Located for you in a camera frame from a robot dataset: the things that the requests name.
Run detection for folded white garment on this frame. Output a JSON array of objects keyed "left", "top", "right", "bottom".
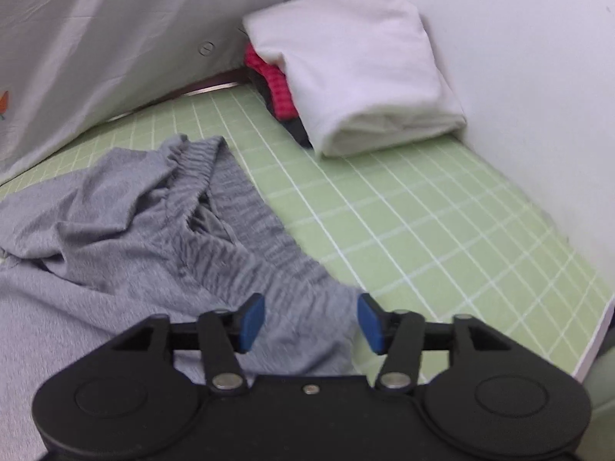
[{"left": 243, "top": 0, "right": 466, "bottom": 157}]

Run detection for red black folded garment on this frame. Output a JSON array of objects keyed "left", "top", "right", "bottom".
[{"left": 244, "top": 43, "right": 312, "bottom": 149}]

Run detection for green grid cutting mat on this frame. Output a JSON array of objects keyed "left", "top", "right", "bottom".
[{"left": 1, "top": 85, "right": 613, "bottom": 377}]

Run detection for grey sweatpants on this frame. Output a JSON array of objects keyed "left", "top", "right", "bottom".
[{"left": 1, "top": 135, "right": 359, "bottom": 460}]

